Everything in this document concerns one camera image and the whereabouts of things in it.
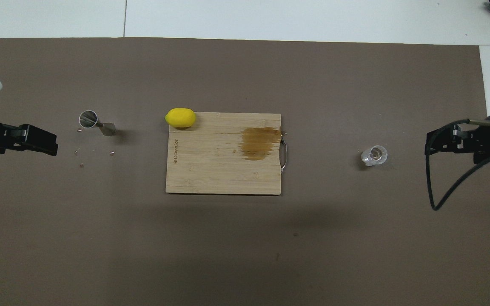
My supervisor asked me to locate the steel double jigger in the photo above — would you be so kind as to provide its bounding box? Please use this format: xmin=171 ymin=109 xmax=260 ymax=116
xmin=79 ymin=110 xmax=117 ymax=137

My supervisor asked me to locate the small clear glass cup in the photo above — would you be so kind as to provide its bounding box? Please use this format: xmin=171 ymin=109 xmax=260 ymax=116
xmin=360 ymin=145 xmax=388 ymax=167

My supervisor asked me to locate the yellow lemon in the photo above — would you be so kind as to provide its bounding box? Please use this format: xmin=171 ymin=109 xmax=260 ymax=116
xmin=165 ymin=108 xmax=197 ymax=128

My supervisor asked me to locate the bamboo cutting board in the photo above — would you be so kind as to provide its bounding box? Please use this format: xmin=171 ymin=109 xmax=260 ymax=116
xmin=165 ymin=112 xmax=282 ymax=196

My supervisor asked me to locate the brown table mat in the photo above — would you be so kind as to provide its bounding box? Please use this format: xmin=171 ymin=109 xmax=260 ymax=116
xmin=0 ymin=37 xmax=490 ymax=306

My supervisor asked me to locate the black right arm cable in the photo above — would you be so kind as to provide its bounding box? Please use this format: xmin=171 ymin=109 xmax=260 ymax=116
xmin=424 ymin=118 xmax=490 ymax=211

